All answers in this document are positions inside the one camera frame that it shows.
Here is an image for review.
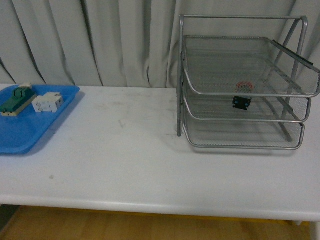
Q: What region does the silver metal rack frame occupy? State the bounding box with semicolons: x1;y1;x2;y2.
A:
177;15;308;136

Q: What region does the blue plastic tray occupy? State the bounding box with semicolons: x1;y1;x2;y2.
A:
0;85;80;154

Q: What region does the white table leg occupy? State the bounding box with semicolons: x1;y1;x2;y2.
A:
292;220;320;240

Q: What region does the silver mesh top tray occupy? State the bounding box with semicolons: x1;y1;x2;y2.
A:
183;36;320;98

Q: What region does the silver mesh bottom tray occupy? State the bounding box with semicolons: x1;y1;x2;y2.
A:
183;122;305;150

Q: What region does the silver mesh tray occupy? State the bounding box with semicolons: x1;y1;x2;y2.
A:
183;36;320;98
183;122;305;150
184;95;312;123

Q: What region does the grey curtain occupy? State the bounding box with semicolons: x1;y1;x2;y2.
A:
0;0;320;88

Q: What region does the red emergency stop button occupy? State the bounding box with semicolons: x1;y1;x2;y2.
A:
232;81;254;111

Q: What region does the white circuit breaker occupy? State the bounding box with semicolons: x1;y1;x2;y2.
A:
31;92;64;113

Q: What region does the green terminal block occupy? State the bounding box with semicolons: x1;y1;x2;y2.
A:
0;83;37;117

